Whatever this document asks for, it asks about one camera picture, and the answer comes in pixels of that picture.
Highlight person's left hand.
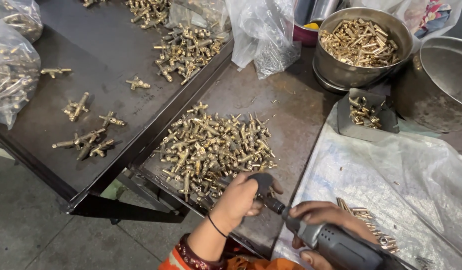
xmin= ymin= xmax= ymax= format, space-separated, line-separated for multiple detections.
xmin=211 ymin=172 xmax=284 ymax=235

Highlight person's right hand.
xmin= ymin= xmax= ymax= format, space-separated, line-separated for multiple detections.
xmin=289 ymin=200 xmax=379 ymax=270

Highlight grey electric screwdriver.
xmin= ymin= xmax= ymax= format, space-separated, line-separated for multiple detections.
xmin=264 ymin=196 xmax=419 ymax=270

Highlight black rubber holder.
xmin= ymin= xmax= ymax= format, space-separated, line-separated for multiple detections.
xmin=247 ymin=172 xmax=275 ymax=200

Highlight row of brass pins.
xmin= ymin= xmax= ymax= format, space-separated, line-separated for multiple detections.
xmin=336 ymin=197 xmax=401 ymax=254

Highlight large pile of brass valves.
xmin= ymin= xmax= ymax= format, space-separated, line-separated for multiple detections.
xmin=155 ymin=102 xmax=278 ymax=211

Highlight orange beaded sleeve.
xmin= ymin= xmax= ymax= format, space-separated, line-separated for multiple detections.
xmin=158 ymin=233 xmax=306 ymax=270

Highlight white woven sack sheet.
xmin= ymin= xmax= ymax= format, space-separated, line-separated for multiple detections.
xmin=271 ymin=102 xmax=462 ymax=270

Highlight small grey metal tray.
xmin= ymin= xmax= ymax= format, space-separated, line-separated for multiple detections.
xmin=336 ymin=88 xmax=401 ymax=143

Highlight rusty metal work tray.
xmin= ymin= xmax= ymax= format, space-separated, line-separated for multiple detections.
xmin=131 ymin=47 xmax=342 ymax=259

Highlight brass pieces in grey tray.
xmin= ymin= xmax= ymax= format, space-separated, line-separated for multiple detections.
xmin=348 ymin=96 xmax=386 ymax=130

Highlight brass valve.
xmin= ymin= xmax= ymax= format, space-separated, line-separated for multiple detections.
xmin=40 ymin=67 xmax=72 ymax=79
xmin=126 ymin=76 xmax=151 ymax=91
xmin=61 ymin=91 xmax=90 ymax=123
xmin=99 ymin=111 xmax=128 ymax=128

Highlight steel bowl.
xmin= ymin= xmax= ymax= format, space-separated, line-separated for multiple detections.
xmin=312 ymin=7 xmax=415 ymax=94

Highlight medium pile of brass valves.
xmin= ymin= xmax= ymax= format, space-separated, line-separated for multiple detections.
xmin=153 ymin=23 xmax=225 ymax=86

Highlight cluster of brass valves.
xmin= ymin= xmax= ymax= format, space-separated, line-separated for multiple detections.
xmin=52 ymin=128 xmax=116 ymax=162

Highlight large steel pan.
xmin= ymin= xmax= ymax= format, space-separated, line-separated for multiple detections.
xmin=390 ymin=36 xmax=462 ymax=134

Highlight clear plastic bag of screws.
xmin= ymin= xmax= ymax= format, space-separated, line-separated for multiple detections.
xmin=225 ymin=0 xmax=303 ymax=80

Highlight heap of brass pins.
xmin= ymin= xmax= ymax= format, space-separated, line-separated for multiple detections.
xmin=319 ymin=18 xmax=401 ymax=68

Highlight maroon bowl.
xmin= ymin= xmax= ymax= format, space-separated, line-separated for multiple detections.
xmin=292 ymin=19 xmax=323 ymax=48

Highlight crumpled clear plastic bag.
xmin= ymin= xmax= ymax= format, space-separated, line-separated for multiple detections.
xmin=166 ymin=0 xmax=232 ymax=35

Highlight black metal work tray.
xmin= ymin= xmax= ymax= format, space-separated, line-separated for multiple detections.
xmin=0 ymin=0 xmax=235 ymax=226

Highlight steel container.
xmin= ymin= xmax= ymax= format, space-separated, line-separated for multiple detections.
xmin=293 ymin=0 xmax=344 ymax=28

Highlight small pile of brass valves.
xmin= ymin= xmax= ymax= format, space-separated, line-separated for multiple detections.
xmin=125 ymin=0 xmax=172 ymax=30

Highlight big plastic bag of valves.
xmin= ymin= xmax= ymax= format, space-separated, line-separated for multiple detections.
xmin=0 ymin=14 xmax=42 ymax=130

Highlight small plastic bag of valves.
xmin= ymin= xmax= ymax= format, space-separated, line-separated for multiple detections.
xmin=0 ymin=0 xmax=44 ymax=43

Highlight black thread bracelet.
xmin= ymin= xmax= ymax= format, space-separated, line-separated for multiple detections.
xmin=207 ymin=213 xmax=229 ymax=239

